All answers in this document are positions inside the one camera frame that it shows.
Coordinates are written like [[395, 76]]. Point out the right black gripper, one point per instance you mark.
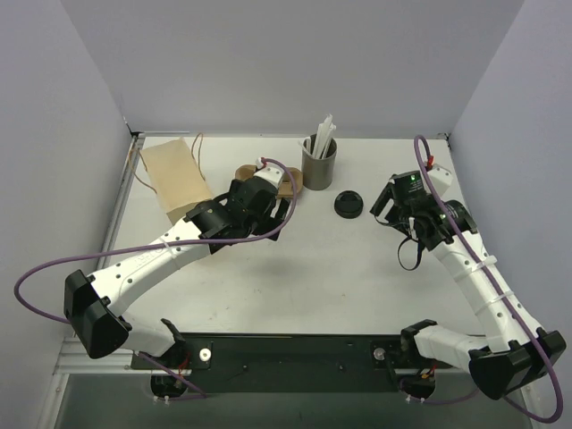
[[389, 207]]

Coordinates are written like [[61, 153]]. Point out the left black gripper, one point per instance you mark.
[[272, 214]]

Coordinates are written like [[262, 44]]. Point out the black plastic cup lid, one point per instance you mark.
[[348, 204]]

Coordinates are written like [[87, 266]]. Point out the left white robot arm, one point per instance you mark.
[[96, 305]]

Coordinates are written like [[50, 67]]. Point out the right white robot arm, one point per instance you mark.
[[511, 352]]

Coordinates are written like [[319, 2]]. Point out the brown cardboard cup carrier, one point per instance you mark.
[[246, 171]]

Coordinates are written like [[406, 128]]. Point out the brown paper bag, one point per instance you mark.
[[179, 185]]

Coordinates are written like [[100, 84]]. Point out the grey straw holder cup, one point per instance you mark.
[[317, 173]]

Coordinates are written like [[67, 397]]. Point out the white wrapped straw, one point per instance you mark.
[[323, 137]]

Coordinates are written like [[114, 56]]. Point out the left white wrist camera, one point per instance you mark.
[[268, 172]]

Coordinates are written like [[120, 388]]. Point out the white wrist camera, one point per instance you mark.
[[268, 172], [440, 177]]

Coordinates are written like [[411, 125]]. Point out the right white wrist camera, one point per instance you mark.
[[440, 177]]

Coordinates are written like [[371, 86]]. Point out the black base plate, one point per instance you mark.
[[294, 363]]

